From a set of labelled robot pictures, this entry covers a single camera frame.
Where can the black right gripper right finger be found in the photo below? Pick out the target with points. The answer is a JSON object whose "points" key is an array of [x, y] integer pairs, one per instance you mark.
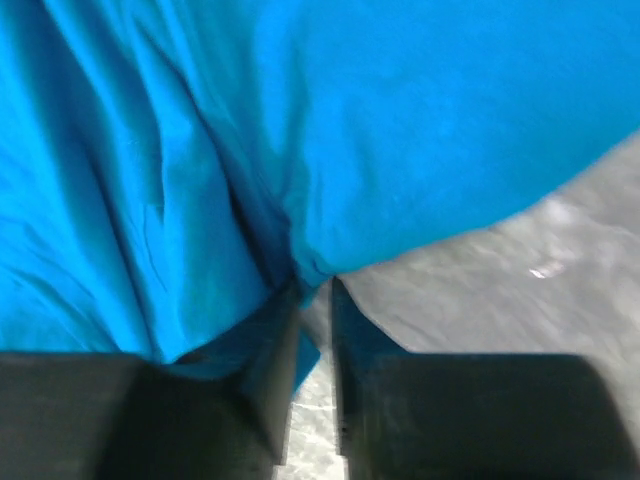
{"points": [[404, 415]]}

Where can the blue t-shirt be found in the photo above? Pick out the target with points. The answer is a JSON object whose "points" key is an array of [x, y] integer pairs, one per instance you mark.
{"points": [[166, 164]]}

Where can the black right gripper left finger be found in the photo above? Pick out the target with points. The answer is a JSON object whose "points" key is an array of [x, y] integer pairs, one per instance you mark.
{"points": [[220, 412]]}

